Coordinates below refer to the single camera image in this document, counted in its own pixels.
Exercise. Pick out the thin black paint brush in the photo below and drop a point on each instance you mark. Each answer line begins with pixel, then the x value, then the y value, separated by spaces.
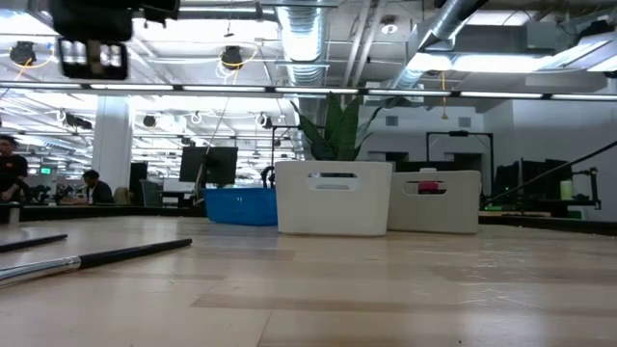
pixel 34 242
pixel 120 254

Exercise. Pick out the white plastic bin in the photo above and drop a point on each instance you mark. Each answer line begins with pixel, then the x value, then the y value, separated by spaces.
pixel 332 212

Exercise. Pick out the magenta paint bottle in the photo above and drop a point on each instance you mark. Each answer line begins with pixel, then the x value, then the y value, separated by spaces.
pixel 429 188

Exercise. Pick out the grey plastic bin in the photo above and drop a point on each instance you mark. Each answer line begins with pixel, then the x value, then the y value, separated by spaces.
pixel 434 214

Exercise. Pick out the long light strip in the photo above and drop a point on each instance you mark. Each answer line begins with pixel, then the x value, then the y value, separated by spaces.
pixel 193 87

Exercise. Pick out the white building column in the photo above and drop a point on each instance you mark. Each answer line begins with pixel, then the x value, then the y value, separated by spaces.
pixel 112 149

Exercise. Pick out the person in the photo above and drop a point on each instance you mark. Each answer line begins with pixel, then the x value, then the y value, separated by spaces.
pixel 99 193
pixel 12 168

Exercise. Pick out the black computer monitor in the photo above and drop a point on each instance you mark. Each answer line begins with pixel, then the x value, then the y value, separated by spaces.
pixel 212 166

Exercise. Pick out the blue plastic basket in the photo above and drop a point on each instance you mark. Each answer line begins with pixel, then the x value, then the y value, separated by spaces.
pixel 241 207

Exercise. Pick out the green plant in white pot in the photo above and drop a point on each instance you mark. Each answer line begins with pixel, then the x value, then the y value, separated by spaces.
pixel 337 130

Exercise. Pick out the pale green bottle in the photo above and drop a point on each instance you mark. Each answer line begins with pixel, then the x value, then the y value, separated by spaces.
pixel 566 190

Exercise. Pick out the black metal stand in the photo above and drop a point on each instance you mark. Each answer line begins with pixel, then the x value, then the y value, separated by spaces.
pixel 595 188

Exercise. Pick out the black ceiling camera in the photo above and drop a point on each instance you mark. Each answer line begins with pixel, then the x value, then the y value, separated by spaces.
pixel 233 57
pixel 24 53

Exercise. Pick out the silver ventilation duct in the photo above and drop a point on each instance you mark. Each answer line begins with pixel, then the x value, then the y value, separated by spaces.
pixel 453 19
pixel 303 38

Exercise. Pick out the black background rig frame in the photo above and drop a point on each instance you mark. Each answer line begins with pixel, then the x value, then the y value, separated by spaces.
pixel 460 133

